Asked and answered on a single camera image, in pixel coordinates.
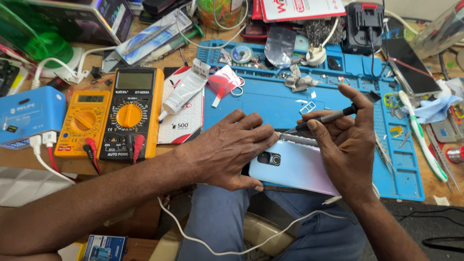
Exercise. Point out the person's right hand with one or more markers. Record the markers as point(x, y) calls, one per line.
point(351, 156)

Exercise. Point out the person's left hand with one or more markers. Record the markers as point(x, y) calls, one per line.
point(221, 152)

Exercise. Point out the black silver precision screwdriver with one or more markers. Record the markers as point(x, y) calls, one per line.
point(328, 117)

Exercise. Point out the light blue pink smartphone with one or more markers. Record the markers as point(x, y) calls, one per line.
point(293, 166)

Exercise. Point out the white red flat packet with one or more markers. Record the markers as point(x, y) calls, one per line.
point(183, 125)

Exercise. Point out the small yellow part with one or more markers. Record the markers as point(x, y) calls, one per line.
point(396, 131)

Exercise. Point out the person's blue jeans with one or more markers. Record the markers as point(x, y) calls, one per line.
point(217, 221)

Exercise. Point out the small red white sachet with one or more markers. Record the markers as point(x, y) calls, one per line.
point(223, 81)

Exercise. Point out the white glue tube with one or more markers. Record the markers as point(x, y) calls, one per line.
point(183, 92)

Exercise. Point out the white green toothbrush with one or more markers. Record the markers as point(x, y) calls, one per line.
point(420, 137)

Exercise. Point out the blue silicone repair mat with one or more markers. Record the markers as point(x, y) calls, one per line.
point(275, 98)

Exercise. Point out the red probe lead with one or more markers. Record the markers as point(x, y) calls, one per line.
point(138, 145)
point(91, 144)

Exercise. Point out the long silver tweezers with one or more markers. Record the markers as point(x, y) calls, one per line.
point(440, 156)

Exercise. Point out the beige stool seat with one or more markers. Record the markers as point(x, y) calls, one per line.
point(261, 232)

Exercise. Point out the crumpled grey tissue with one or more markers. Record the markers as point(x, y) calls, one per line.
point(297, 81)

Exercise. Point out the black probe lead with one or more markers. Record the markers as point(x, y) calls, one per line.
point(129, 144)
point(87, 148)

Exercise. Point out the light blue cloth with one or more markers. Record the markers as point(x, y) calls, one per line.
point(433, 108)

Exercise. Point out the large yellow black multimeter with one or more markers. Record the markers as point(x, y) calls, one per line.
point(132, 116)

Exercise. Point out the grey metal plate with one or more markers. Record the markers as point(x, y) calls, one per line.
point(447, 131)

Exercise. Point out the solder wick spool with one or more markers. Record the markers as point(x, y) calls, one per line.
point(241, 54)

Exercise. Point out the black smartphone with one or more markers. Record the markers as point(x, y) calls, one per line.
point(409, 67)

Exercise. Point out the syringe with green plunger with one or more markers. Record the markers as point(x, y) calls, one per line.
point(170, 45)

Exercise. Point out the clear plastic bag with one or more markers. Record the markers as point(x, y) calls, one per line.
point(280, 47)

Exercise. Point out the steel wool pad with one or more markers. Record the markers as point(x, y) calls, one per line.
point(319, 32)

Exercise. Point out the black red battery pack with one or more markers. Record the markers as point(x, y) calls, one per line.
point(362, 25)

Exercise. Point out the blue white tool package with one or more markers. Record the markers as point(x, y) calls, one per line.
point(152, 38)

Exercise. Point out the jar of coloured rubber bands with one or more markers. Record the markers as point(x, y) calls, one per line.
point(219, 12)

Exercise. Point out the small yellow multimeter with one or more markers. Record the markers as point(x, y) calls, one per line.
point(84, 121)

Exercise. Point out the blue white small carton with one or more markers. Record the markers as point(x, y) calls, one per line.
point(105, 248)

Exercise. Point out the clear plastic container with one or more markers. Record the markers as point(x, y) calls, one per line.
point(440, 29)

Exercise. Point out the white red carton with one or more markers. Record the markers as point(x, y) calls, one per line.
point(301, 9)

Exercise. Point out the blue box device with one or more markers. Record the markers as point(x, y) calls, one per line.
point(31, 114)

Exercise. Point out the holographic silver box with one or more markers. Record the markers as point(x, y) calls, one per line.
point(79, 18)

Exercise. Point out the white ribbed panel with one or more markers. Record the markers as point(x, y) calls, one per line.
point(29, 186)

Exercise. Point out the black keypad device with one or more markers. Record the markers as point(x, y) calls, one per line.
point(7, 78)

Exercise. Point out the white SIM tray frame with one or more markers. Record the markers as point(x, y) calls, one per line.
point(303, 109)

